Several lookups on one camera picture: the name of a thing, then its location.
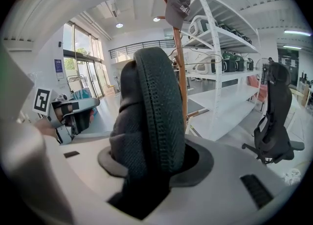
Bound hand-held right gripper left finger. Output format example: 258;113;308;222
45;135;157;225

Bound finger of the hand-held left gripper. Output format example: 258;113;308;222
73;97;100;109

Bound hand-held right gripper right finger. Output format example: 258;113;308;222
149;137;291;225

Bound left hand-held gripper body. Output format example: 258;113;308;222
32;87;75;144

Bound black backpack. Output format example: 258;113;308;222
109;46;186;221

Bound wooden coat stand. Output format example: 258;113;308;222
157;0;200;135

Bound person's left forearm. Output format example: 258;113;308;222
34;117;58;138

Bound person's left hand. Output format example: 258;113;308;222
55;103;74;123

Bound glass entrance doors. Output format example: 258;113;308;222
63;22;106;99

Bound person's light grey shirt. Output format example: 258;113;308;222
0;43;74;225

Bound black balcony railing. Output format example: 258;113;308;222
109;40;177;60

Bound black office chair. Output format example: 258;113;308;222
242;62;305;165

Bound pink chair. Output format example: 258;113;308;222
246;76;268;109

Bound grey cap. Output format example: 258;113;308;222
165;0;191;30

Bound rows of green white cookers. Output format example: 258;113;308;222
188;15;256;75

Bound white shelving unit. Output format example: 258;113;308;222
180;0;266;141

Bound blue wall poster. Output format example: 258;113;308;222
54;59;65;80

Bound floral top gold wire table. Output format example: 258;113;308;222
283;167;304;187

